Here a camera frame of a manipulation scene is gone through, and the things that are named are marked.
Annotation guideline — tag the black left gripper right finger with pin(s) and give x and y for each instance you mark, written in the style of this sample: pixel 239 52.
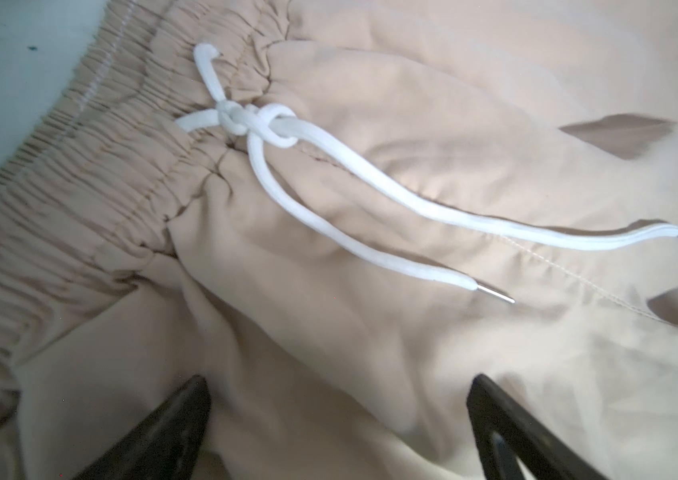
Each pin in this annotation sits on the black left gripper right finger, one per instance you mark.
pixel 508 436

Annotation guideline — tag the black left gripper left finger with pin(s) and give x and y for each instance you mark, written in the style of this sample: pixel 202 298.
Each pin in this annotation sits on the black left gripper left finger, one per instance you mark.
pixel 164 445

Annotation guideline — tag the beige drawstring shorts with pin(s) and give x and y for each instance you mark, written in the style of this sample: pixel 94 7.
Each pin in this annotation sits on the beige drawstring shorts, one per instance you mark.
pixel 338 213

